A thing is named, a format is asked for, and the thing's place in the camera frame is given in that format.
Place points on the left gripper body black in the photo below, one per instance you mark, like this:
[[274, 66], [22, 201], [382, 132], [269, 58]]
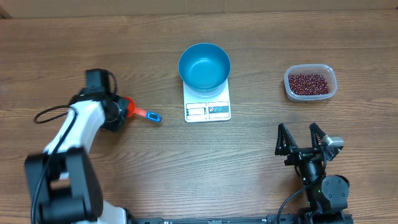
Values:
[[118, 116]]

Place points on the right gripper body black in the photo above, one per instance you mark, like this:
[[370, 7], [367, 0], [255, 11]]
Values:
[[298, 156]]

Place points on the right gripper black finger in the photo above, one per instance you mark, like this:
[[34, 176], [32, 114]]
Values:
[[285, 142], [316, 135]]

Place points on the orange scoop with blue handle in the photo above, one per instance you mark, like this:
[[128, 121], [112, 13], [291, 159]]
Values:
[[132, 110]]

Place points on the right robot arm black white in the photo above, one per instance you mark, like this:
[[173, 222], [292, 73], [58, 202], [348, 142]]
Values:
[[326, 195]]

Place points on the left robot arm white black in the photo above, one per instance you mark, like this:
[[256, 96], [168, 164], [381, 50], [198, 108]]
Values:
[[62, 182]]

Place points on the white digital kitchen scale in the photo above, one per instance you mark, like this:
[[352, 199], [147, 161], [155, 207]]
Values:
[[201, 107]]

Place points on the blue metal bowl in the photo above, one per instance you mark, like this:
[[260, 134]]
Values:
[[204, 67]]

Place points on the red beans in container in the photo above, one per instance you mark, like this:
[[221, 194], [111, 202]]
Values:
[[308, 84]]

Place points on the clear plastic food container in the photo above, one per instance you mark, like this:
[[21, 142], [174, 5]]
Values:
[[321, 69]]

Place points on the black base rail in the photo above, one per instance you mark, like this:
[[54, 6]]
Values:
[[270, 219]]

